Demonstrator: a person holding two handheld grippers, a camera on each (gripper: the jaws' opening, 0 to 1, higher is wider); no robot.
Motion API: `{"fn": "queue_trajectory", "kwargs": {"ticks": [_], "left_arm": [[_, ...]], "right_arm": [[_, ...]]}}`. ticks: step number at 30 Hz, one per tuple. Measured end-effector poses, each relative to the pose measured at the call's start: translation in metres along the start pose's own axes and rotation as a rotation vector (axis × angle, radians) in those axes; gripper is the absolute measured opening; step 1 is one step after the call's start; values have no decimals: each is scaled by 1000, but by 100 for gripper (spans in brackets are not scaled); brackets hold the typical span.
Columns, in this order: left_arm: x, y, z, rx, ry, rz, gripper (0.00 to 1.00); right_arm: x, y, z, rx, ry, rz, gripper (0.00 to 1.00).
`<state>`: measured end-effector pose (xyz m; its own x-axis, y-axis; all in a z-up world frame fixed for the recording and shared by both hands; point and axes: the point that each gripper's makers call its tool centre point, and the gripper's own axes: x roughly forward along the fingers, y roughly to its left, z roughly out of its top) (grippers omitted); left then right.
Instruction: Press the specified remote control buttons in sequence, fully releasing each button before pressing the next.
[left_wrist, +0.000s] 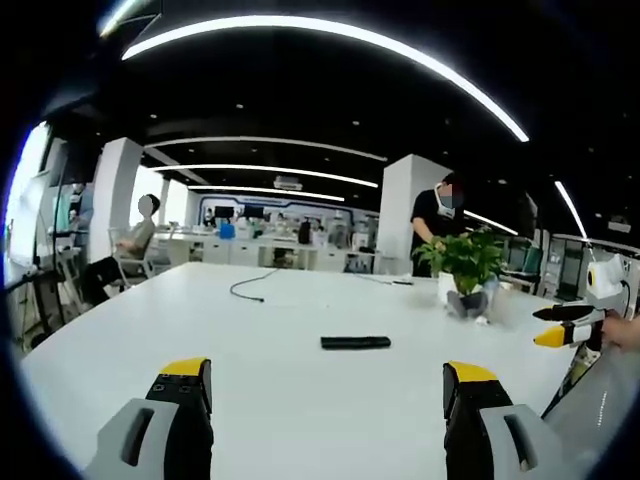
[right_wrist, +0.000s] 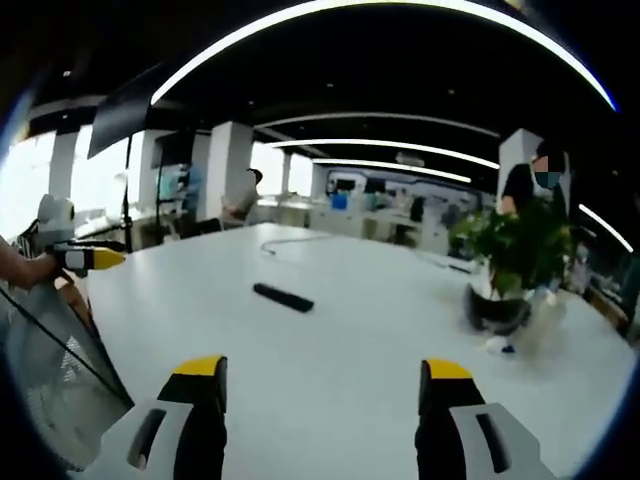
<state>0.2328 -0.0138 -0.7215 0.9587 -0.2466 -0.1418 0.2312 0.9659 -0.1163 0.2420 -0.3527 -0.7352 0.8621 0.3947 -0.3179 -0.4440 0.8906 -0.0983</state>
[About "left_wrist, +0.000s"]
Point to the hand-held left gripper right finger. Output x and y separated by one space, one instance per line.
492 425

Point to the person's right hand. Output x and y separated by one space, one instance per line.
622 332

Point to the row of white office desks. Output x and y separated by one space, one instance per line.
265 247

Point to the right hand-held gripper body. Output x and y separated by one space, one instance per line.
612 287

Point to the white plant pot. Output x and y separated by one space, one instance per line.
446 287

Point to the curved ceiling light strip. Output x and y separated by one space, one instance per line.
320 55

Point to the green potted plant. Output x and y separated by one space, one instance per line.
462 255

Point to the blue box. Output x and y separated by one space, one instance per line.
227 231

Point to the white office chair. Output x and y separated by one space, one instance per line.
132 260

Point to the white pillar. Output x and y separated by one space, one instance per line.
407 210
112 200

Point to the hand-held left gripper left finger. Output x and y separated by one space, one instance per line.
165 425

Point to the small grey figurine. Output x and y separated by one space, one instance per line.
469 303

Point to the black remote control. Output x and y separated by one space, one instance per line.
355 342

